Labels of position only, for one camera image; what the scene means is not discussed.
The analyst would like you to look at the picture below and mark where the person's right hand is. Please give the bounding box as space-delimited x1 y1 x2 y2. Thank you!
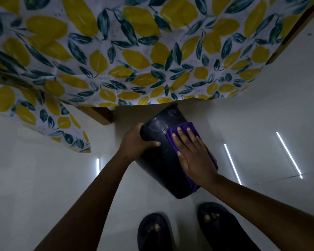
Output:
172 127 219 188

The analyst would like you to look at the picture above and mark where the person's left hand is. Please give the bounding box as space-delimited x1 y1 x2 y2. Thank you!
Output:
117 123 162 163

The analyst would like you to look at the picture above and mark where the purple cleaning cloth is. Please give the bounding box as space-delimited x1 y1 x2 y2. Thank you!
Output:
165 122 219 193

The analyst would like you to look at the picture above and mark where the black plastic bucket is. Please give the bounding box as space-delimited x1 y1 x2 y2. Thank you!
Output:
136 103 218 200

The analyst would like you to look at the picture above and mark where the person's right forearm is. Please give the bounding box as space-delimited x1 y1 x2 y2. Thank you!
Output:
200 173 314 251

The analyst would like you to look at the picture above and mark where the person's left forearm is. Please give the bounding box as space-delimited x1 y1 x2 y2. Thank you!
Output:
33 152 132 251

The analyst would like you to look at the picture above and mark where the wooden table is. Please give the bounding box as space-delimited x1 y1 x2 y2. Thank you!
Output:
75 0 314 126

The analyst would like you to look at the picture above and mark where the person's right foot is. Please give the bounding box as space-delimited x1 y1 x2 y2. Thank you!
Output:
204 212 221 224

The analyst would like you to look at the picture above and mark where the person's left dark slipper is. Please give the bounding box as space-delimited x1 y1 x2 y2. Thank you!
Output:
137 213 174 251

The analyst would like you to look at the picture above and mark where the person's dark slipper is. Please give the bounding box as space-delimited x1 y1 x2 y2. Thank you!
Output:
137 213 174 251
197 202 261 251

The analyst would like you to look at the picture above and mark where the lemon print tablecloth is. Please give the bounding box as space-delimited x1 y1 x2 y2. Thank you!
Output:
0 0 314 154

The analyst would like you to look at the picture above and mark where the person's right dark slipper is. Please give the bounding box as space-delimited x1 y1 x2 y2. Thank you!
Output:
197 202 261 251

